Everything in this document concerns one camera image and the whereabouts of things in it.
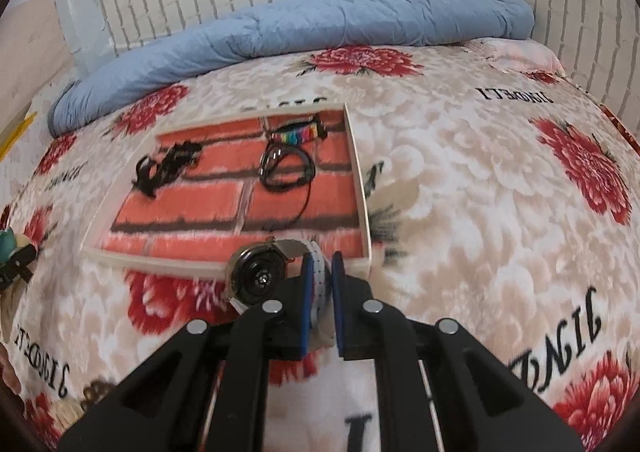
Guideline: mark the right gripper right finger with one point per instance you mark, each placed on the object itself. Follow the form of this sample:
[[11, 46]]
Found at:
[[439, 388]]

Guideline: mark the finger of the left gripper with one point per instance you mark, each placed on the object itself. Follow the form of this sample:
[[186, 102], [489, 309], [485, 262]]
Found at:
[[18, 266]]

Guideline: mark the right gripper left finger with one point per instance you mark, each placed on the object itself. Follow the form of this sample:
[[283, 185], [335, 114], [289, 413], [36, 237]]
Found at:
[[206, 387]]

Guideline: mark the white strap wristwatch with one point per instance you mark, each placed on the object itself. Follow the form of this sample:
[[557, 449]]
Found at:
[[254, 271]]

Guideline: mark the cream pink hair clip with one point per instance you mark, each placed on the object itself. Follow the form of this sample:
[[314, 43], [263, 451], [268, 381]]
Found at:
[[8, 244]]

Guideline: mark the brick-pattern jewelry tray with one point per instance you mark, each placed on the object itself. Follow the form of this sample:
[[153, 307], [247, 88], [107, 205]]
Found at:
[[217, 205]]

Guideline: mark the floral fleece blanket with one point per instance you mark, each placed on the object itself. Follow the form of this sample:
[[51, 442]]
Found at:
[[509, 201]]

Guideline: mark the pink floral pillow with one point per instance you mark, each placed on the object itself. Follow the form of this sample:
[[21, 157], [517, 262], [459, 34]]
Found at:
[[526, 56]]

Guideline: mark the blue rolled duvet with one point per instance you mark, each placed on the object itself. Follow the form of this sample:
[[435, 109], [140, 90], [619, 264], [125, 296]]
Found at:
[[278, 28]]

